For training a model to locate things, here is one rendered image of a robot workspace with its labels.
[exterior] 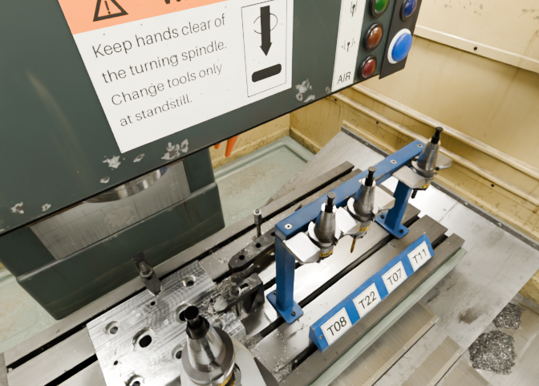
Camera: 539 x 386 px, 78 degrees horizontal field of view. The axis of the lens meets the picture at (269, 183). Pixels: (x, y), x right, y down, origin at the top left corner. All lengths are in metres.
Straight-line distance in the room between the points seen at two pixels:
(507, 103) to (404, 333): 0.73
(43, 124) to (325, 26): 0.23
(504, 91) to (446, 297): 0.65
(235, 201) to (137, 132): 1.39
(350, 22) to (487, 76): 0.88
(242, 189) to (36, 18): 1.51
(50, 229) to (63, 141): 0.89
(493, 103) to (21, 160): 1.15
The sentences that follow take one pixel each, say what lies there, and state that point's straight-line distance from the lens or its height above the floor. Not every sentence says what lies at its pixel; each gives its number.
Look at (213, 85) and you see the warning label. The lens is 0.26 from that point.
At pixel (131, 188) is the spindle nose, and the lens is 0.44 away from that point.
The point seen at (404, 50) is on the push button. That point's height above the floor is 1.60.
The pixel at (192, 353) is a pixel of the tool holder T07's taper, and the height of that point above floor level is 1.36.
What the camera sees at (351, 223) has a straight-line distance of 0.70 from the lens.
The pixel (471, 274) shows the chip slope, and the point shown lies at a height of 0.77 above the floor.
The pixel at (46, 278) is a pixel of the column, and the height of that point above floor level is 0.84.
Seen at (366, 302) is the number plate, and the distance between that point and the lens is 0.94.
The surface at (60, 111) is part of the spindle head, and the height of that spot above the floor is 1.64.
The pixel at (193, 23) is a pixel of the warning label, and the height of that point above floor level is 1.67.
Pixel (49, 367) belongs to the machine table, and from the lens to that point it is 1.04.
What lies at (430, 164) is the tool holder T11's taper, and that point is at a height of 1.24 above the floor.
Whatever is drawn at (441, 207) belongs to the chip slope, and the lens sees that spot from 1.38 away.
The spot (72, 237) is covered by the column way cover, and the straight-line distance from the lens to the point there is 1.17.
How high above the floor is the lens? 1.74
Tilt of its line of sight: 43 degrees down
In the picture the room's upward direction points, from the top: 2 degrees counter-clockwise
